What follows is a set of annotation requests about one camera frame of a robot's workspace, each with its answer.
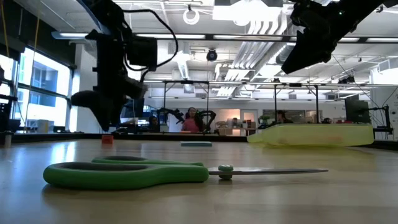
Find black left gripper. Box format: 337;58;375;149
70;29;149;133

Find yellow-green clear plastic case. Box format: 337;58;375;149
247;123;375;147

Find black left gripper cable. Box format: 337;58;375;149
123;8;179;83

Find green handled scissors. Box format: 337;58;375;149
42;155;329;192

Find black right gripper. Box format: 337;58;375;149
280;0;386;75

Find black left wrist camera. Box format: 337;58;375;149
126;35;159;72

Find light blue sticky note pad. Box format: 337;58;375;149
180;141;213;147

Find black background robot arms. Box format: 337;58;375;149
156;107;218;134

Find black overhead rig frame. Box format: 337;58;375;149
162;80;320;126

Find black monitor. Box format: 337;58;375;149
344;98;371;124

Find person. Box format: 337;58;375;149
275;110;294;124
181;106;201;133
147;115;160;132

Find white coiled ceiling cable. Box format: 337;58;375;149
182;8;201;26

